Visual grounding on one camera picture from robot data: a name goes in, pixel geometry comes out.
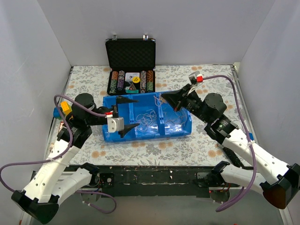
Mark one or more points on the blue three-compartment plastic bin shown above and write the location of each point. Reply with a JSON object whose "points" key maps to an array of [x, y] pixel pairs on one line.
{"points": [[155, 116]]}

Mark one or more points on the black poker chip case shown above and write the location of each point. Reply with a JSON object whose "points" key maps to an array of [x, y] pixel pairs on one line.
{"points": [[128, 55]]}

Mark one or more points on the blue toy cube right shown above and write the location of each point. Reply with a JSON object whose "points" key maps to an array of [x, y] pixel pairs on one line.
{"points": [[251, 136]]}

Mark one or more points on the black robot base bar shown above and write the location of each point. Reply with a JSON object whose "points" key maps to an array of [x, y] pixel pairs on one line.
{"points": [[121, 181]]}

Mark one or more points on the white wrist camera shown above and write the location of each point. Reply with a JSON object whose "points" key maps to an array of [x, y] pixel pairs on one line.
{"points": [[195, 78], [115, 124]]}

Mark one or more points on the red white window brick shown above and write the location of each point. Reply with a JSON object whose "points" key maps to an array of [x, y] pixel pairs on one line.
{"points": [[61, 125]]}

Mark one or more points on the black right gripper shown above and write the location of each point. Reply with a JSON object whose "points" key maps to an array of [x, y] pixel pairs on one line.
{"points": [[184, 97]]}

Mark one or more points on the blue toy brick left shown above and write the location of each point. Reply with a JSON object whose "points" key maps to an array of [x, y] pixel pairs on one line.
{"points": [[56, 113]]}

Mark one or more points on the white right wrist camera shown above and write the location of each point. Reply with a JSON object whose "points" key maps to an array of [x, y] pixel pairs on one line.
{"points": [[195, 78]]}

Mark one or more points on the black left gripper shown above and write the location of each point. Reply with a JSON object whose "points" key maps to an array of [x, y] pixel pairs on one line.
{"points": [[117, 115]]}

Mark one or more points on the yellow toy brick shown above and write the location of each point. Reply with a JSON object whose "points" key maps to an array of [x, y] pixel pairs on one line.
{"points": [[65, 107]]}

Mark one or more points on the floral table mat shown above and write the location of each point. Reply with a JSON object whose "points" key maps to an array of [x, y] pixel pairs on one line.
{"points": [[196, 149]]}

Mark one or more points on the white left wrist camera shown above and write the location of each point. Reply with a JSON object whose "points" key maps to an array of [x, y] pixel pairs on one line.
{"points": [[115, 124]]}

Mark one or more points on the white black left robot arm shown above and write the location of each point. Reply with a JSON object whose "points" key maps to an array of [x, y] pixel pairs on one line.
{"points": [[44, 194]]}

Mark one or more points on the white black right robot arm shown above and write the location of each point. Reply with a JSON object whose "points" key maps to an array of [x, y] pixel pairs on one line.
{"points": [[276, 180]]}

